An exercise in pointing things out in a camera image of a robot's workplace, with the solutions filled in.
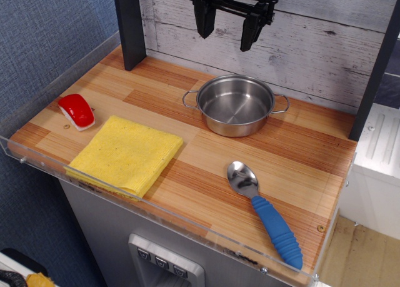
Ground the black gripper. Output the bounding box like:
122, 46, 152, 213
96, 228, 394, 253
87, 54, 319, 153
190, 0, 279, 52

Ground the red and white toy sushi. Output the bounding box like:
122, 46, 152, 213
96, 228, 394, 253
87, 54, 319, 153
58, 94, 95, 131

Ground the yellow and black corner object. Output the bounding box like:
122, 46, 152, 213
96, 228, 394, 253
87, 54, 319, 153
1, 248, 56, 286

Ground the small steel pot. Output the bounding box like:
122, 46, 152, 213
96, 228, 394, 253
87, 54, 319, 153
182, 74, 291, 138

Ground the yellow folded cloth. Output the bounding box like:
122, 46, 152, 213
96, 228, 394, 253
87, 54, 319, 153
65, 116, 184, 201

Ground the white side unit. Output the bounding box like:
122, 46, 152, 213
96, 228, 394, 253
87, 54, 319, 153
339, 104, 399, 239

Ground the grey cabinet with dispenser panel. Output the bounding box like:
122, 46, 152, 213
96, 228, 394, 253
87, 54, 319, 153
60, 181, 285, 286

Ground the clear acrylic table guard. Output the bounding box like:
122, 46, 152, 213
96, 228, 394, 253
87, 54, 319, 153
1, 29, 356, 286

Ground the dark left upright post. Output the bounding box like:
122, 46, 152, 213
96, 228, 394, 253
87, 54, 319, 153
114, 0, 146, 71

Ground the dark upright post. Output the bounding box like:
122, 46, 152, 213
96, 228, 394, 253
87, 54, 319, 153
348, 0, 399, 141
114, 0, 146, 71

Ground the spoon with blue handle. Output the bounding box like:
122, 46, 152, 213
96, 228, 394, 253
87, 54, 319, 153
227, 161, 303, 269

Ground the dark right upright post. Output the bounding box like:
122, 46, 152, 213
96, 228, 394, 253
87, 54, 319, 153
348, 0, 399, 141

